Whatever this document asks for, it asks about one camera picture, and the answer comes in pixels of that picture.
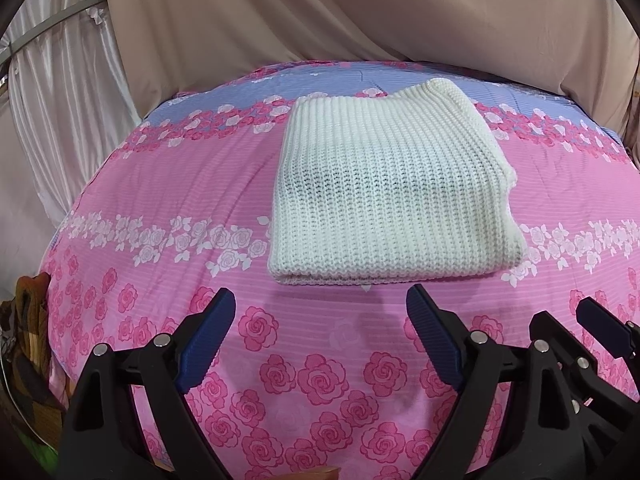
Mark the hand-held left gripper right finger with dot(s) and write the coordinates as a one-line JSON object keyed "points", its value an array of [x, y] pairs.
{"points": [[435, 335]]}

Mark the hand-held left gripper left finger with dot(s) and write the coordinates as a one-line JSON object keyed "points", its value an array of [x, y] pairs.
{"points": [[202, 347]]}

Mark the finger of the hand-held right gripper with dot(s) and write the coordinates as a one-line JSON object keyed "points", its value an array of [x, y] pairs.
{"points": [[602, 327], [582, 380]]}

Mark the white knit sweater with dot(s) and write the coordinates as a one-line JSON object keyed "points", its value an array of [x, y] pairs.
{"points": [[390, 195]]}

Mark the person's left hand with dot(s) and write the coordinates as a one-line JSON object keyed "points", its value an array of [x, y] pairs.
{"points": [[315, 474]]}

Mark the pink floral bed sheet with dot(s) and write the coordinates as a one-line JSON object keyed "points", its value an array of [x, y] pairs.
{"points": [[350, 330]]}

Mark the brown patterned cloth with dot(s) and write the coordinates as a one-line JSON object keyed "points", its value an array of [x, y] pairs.
{"points": [[30, 340]]}

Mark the white satin curtain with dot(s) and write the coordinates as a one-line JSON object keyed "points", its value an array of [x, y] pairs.
{"points": [[65, 110]]}

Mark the beige cloth backdrop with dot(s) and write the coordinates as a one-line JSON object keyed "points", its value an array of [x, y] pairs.
{"points": [[350, 10]]}

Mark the metal curtain rod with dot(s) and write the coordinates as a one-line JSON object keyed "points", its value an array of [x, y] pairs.
{"points": [[50, 21]]}

